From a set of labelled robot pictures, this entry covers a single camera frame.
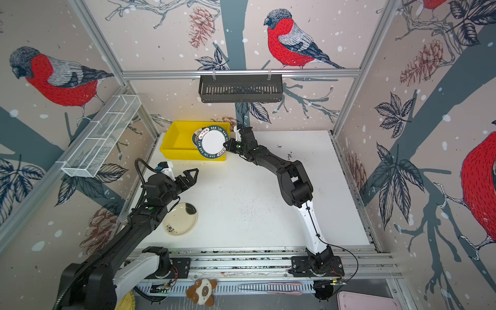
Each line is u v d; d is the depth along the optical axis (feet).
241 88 3.49
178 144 3.87
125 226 1.76
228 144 2.88
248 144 2.65
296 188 1.96
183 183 2.40
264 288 2.29
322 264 2.09
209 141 3.23
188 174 2.44
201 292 2.17
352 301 2.16
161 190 2.10
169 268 2.36
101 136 2.55
